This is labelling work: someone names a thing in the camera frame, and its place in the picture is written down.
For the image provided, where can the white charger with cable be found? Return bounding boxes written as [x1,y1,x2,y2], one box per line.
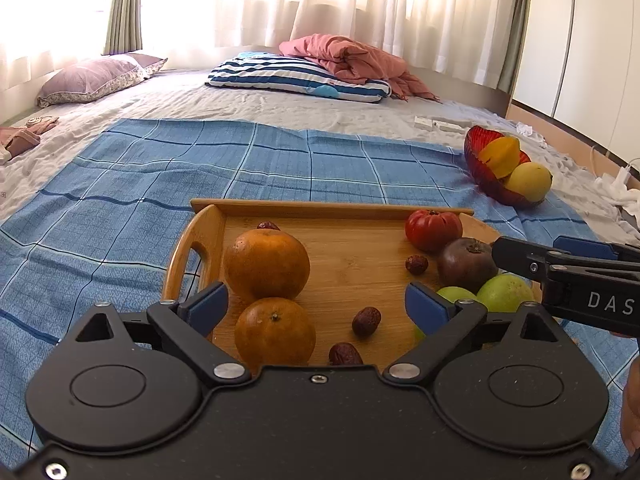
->
[590,147,640,186]

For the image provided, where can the wooden tray with handles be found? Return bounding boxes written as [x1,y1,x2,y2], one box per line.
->
[161,198,543,376]

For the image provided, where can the white crumpled cloth with cables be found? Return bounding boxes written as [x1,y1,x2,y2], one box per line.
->
[595,172,640,233]

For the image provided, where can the small orange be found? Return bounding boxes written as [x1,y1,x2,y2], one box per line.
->
[234,297,317,368]

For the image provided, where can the dark purple tomato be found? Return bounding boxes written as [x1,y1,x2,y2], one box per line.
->
[437,238,499,295]

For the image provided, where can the blue white striped pillow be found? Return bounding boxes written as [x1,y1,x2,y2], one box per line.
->
[206,52,392,104]

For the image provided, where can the brown crumpled clothes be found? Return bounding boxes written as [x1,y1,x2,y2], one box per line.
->
[0,116,60,163]

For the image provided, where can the purple floral pillow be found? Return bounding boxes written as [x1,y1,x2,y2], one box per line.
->
[36,53,168,108]

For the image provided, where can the red glass bowl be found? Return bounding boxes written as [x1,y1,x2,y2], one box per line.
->
[463,126,548,208]

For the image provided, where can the large orange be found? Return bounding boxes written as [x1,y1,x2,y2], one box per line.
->
[223,229,311,302]

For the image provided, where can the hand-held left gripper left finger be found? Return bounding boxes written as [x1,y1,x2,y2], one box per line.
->
[62,281,252,388]

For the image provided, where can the person's right forearm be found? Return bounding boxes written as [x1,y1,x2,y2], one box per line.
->
[620,355,640,461]

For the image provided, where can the ribbed red tomato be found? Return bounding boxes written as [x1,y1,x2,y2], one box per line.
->
[404,209,464,254]

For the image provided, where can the white sheer curtain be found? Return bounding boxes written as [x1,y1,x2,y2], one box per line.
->
[0,0,531,91]

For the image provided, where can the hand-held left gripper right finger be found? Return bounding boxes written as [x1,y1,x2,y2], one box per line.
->
[382,281,576,388]

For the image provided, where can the white wardrobe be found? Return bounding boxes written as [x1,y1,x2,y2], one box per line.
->
[510,0,640,136]

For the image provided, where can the green curtain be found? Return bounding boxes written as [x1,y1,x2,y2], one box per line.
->
[500,0,533,93]
[101,0,146,56]

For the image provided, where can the yellow mango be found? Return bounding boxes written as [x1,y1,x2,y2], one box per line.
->
[502,162,553,204]

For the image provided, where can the green apple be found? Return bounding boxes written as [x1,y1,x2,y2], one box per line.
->
[477,274,538,313]
[415,286,481,341]

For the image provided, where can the pink crumpled blanket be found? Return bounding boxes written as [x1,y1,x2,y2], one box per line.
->
[278,34,442,103]

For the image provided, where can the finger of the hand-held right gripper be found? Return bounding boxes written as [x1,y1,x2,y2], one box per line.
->
[491,236,617,287]
[552,236,640,263]

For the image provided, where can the blue checked cloth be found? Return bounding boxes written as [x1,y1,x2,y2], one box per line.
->
[0,118,640,456]

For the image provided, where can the grey bed sheet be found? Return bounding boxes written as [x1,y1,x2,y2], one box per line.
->
[0,67,640,241]

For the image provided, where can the wooden bed frame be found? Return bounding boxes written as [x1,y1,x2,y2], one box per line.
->
[505,100,640,186]

